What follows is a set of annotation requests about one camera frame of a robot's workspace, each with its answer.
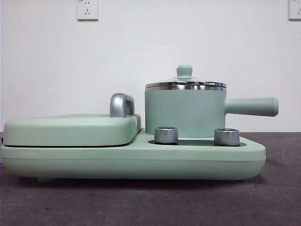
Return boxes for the silver grill cover handle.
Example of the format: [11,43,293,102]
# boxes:
[110,93,136,118]

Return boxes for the mint green pot with handle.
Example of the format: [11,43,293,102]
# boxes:
[144,86,279,139]

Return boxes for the glass lid green knob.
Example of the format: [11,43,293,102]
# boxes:
[144,65,227,89]

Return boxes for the white wall socket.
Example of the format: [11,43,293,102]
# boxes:
[76,0,99,22]
[288,0,301,21]

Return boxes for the mint green grill cover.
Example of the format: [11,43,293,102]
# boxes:
[2,113,142,147]

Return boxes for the silver control knob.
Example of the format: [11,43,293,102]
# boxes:
[154,126,179,144]
[214,128,240,145]

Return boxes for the mint green breakfast machine base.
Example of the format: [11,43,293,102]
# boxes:
[0,128,267,183]

